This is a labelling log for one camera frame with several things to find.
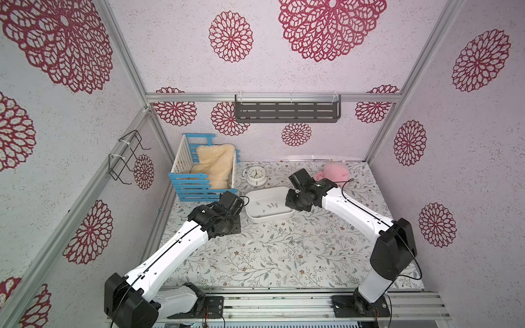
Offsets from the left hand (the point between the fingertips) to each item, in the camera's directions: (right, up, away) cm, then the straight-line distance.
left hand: (232, 226), depth 78 cm
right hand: (+25, +8, +8) cm, 27 cm away
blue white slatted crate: (-23, +15, +30) cm, 41 cm away
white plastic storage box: (+14, +7, +26) cm, 30 cm away
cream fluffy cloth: (-12, +28, +31) cm, 44 cm away
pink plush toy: (+50, +22, +30) cm, 63 cm away
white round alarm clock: (+8, +20, +32) cm, 38 cm away
